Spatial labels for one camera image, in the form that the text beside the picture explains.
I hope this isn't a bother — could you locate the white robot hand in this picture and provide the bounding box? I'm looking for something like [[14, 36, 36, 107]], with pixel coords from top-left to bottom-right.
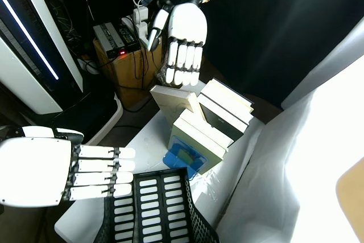
[[0, 125, 137, 208], [147, 1, 208, 87]]

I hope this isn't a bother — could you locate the white power adapter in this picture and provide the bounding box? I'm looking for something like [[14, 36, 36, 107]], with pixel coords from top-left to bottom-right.
[[133, 6, 150, 23]]

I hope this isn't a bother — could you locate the crinkled plastic bag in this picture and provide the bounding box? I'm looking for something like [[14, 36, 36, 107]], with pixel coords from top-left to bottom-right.
[[155, 66, 171, 87]]

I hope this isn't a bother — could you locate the black power converter box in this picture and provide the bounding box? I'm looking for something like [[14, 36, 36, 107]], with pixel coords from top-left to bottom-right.
[[118, 25, 140, 52]]

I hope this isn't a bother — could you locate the black Century book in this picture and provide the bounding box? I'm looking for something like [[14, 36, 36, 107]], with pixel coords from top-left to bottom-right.
[[209, 77, 255, 107]]

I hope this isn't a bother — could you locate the large brown cardboard box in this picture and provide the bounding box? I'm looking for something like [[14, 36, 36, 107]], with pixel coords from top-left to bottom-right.
[[93, 38, 163, 107]]

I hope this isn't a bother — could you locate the silver power supply box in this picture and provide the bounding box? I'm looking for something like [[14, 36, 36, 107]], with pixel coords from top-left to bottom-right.
[[93, 22, 126, 57]]

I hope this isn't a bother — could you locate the beige spine book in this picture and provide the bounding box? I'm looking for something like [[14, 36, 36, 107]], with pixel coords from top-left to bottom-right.
[[203, 83, 255, 114]]

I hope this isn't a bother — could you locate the black cloth backdrop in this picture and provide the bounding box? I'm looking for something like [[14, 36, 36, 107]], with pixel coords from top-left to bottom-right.
[[198, 0, 364, 110]]

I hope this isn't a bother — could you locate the black book with white label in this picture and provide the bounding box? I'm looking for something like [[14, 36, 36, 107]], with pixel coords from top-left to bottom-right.
[[178, 108, 230, 153]]

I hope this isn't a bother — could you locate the pale green book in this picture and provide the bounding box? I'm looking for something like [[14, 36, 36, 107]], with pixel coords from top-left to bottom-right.
[[169, 117, 228, 175]]

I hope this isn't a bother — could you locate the black mesh file rack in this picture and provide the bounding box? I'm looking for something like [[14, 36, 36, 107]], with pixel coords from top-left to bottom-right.
[[93, 167, 220, 243]]

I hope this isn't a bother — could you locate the blue plastic bookend tray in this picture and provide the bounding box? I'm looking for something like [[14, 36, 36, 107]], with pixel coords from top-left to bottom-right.
[[162, 137, 210, 181]]

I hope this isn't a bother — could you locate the clear plastic film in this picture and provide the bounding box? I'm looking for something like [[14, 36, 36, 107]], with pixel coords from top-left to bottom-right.
[[186, 168, 227, 201]]

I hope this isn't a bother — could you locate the white cloth backdrop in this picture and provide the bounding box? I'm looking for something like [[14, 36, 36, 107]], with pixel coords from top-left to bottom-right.
[[216, 15, 364, 243]]

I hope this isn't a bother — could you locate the tan wooden board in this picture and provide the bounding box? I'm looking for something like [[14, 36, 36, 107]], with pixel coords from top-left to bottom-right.
[[335, 157, 364, 243]]

